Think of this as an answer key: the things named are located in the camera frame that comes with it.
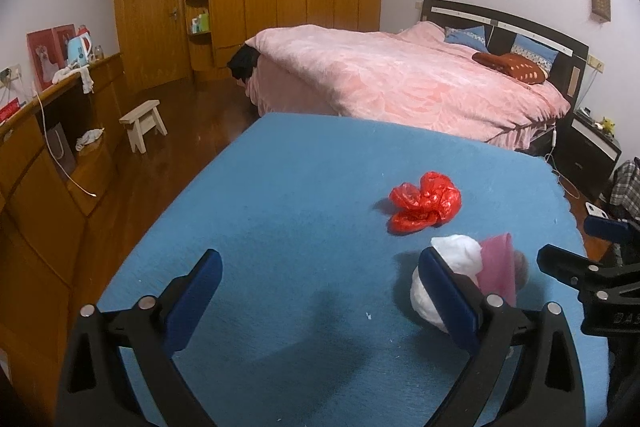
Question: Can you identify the pink face mask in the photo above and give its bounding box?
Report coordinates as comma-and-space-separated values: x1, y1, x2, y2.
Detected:
476, 233, 516, 307

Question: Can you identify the white cloth on cabinet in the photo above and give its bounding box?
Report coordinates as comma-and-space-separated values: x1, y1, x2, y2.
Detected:
51, 66, 94, 94

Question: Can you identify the left blue pillow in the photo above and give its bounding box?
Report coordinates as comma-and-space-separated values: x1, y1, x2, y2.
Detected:
445, 26, 488, 53

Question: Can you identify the wooden side cabinet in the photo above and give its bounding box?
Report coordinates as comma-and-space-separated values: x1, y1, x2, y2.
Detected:
1, 54, 134, 417

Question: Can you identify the black bed headboard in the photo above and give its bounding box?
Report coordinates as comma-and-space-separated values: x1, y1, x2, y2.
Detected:
420, 0, 589, 108

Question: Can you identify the small white wooden stool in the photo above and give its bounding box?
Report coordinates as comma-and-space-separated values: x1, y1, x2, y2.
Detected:
119, 100, 168, 154

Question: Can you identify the white bathroom scale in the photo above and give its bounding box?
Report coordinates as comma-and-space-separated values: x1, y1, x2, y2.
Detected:
585, 202, 608, 219

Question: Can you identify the blue blanket table cover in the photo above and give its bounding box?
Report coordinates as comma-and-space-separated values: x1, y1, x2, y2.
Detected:
99, 114, 584, 426

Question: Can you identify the right blue pillow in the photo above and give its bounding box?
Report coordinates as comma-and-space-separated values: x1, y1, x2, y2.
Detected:
511, 34, 559, 75

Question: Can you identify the yellow plush toy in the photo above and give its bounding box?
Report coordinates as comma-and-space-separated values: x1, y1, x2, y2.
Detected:
598, 117, 615, 136

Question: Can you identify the black cloth on bed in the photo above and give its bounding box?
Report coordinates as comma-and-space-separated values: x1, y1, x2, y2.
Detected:
227, 44, 260, 83

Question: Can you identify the plaid shirt pile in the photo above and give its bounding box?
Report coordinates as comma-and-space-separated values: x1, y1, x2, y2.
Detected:
608, 157, 640, 221

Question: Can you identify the pink quilt bed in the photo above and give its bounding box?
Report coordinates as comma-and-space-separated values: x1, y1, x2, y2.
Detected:
245, 22, 570, 150

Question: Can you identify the blue pillow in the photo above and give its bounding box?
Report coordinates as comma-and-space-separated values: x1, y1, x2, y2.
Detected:
445, 26, 488, 53
511, 34, 559, 75

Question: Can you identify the white cord on cabinet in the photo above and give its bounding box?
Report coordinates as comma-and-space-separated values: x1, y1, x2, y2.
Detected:
34, 91, 99, 198

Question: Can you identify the red plastic bag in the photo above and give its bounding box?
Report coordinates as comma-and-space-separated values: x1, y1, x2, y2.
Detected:
388, 171, 462, 234

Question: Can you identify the brown dotted pillow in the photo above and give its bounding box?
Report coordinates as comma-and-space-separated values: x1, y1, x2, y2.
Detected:
472, 52, 547, 84

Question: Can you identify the black nightstand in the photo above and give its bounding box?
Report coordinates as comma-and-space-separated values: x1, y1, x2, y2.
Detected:
552, 112, 622, 200

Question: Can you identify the right wall lamp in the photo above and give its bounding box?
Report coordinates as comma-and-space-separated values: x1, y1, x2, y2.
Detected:
590, 0, 612, 23

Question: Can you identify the white charger cable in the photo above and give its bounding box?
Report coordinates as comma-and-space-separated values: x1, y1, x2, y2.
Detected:
544, 66, 601, 200

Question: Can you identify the red picture frame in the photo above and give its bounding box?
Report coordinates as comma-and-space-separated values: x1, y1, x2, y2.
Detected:
26, 24, 76, 92

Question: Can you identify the white rag in drawer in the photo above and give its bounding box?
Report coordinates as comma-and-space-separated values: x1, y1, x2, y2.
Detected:
75, 128, 104, 152

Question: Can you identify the light blue kettle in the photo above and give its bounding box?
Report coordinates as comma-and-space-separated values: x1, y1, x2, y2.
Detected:
66, 32, 92, 67

